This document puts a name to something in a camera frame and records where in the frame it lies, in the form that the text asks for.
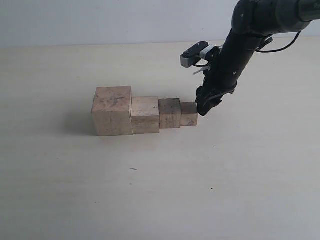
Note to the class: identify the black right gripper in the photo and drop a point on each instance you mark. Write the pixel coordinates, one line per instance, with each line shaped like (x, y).
(209, 94)

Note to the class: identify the smallest wooden cube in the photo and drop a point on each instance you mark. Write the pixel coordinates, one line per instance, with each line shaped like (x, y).
(189, 114)

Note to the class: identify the third largest wooden cube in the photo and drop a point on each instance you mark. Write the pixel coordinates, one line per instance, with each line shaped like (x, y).
(169, 113)

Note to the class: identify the second largest wooden cube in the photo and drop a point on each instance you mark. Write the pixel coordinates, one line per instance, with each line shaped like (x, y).
(145, 116)

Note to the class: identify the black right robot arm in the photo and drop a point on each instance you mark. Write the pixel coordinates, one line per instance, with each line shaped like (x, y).
(253, 24)

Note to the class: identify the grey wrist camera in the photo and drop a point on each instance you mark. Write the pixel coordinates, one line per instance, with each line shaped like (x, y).
(195, 53)

